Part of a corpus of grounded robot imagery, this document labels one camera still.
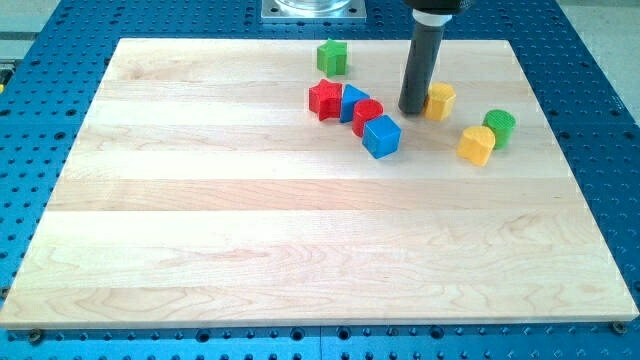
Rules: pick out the red star block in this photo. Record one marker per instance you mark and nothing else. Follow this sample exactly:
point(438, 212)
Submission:
point(325, 99)

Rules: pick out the red cylinder block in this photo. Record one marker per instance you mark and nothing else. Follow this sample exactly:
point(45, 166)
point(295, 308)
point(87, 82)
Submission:
point(365, 110)

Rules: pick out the light wooden board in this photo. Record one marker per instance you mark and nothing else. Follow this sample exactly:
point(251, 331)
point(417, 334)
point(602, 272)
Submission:
point(202, 192)

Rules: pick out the blue triangle block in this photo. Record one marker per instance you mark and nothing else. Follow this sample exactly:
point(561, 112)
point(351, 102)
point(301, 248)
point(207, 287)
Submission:
point(351, 95)

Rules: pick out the yellow hexagon block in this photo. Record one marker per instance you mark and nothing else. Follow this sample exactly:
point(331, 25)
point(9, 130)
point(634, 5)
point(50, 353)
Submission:
point(440, 101)

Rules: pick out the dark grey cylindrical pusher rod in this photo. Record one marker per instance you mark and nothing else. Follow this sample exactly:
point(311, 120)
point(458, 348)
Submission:
point(422, 56)

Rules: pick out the green star block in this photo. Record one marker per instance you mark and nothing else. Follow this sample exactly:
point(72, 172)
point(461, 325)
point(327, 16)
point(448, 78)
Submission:
point(331, 58)

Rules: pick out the blue cube block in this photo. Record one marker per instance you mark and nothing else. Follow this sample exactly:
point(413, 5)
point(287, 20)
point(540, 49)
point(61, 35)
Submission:
point(381, 136)

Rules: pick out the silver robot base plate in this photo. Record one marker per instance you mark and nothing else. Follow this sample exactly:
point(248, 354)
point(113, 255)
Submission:
point(289, 11)

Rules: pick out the green cylinder block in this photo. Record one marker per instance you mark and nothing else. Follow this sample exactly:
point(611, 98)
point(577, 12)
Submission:
point(502, 124)

